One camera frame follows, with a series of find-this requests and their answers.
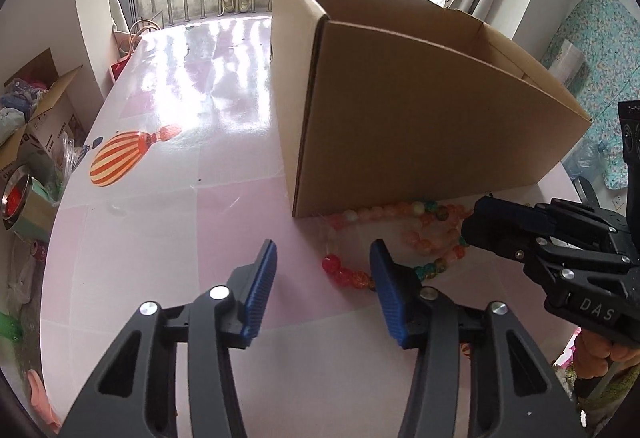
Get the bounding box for multicolour bead necklace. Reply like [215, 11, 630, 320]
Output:
[321, 201, 473, 291]

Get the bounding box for steel bowl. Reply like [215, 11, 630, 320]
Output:
[0, 162, 33, 233]

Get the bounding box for turquoise floral cloth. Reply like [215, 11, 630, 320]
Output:
[542, 0, 640, 191]

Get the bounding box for pink cartoon print cloth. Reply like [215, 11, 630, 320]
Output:
[552, 333, 581, 381]

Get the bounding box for small cluttered cardboard box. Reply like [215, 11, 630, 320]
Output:
[0, 47, 86, 189]

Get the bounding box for clear plastic bag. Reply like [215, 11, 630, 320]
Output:
[561, 138, 608, 180]

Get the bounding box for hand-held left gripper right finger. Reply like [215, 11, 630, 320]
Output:
[369, 239, 588, 438]

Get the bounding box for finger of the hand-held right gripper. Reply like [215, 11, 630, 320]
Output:
[460, 211, 632, 276]
[475, 197, 626, 244]

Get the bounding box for person's right hand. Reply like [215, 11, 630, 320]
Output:
[574, 328, 640, 381]

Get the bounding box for red gift bag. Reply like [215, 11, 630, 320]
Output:
[110, 17, 162, 84]

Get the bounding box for large brown cardboard box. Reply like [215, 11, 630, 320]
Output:
[270, 0, 593, 219]

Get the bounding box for green plastic toy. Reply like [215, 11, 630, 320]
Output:
[0, 312, 23, 355]

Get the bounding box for pale green box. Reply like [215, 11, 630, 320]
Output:
[10, 175, 60, 244]

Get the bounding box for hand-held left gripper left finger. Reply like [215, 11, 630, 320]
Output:
[59, 239, 279, 438]

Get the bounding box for rolled floral paper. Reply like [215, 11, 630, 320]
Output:
[547, 38, 587, 86]

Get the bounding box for pink printed table cover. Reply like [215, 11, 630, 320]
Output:
[42, 16, 581, 438]

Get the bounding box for grey small appliance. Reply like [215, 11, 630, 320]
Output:
[574, 177, 601, 208]

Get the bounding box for person's right forearm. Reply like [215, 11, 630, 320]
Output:
[572, 360, 640, 438]

